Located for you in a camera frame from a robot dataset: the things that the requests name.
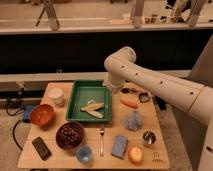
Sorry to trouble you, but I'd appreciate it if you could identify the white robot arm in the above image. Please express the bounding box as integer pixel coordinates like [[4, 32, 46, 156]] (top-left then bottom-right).
[[104, 46, 213, 171]]

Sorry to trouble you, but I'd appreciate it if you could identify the white paper cup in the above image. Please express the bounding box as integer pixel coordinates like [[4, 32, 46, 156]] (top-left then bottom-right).
[[48, 88, 64, 106]]

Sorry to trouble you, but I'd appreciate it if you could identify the small metal cup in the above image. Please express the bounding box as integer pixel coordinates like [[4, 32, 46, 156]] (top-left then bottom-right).
[[142, 131, 156, 147]]

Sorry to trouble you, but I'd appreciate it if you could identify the blue plastic cup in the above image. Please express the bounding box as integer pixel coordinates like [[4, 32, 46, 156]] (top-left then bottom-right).
[[76, 145, 92, 164]]

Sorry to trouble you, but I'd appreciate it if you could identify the green plastic tray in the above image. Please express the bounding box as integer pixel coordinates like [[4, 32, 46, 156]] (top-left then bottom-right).
[[66, 80, 112, 124]]

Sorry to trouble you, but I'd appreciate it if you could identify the pale corn cob piece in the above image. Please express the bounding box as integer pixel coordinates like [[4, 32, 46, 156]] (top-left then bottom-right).
[[86, 111, 103, 119]]

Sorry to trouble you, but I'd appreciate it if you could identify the orange carrot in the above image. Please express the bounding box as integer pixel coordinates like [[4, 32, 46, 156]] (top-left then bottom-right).
[[120, 99, 138, 109]]

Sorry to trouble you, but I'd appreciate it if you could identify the crumpled blue cloth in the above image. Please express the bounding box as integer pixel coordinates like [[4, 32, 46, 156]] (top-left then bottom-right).
[[123, 110, 143, 131]]

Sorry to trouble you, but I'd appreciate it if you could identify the silver fork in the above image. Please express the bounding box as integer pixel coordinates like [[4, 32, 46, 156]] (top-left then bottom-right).
[[99, 126, 105, 157]]

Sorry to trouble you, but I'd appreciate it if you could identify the dark bowl of nuts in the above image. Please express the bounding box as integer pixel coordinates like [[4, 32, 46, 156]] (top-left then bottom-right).
[[56, 121, 85, 151]]

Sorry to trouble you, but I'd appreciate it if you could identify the blue sponge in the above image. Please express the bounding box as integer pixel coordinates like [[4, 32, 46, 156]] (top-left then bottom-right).
[[111, 135, 128, 159]]

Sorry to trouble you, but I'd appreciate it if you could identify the orange bowl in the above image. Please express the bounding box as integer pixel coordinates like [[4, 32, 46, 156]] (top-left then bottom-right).
[[30, 104, 55, 127]]

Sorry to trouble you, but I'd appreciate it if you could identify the orange fruit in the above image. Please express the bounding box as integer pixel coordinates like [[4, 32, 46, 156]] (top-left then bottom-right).
[[128, 146, 143, 164]]

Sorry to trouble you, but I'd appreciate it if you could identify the blue power box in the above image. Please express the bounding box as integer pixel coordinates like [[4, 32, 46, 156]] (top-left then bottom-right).
[[22, 105, 35, 123]]

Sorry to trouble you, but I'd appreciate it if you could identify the black remote control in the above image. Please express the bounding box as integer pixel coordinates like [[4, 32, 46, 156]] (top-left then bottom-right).
[[32, 137, 51, 161]]

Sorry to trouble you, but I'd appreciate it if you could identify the black cable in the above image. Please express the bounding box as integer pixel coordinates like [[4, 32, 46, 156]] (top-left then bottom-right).
[[5, 90, 25, 151]]

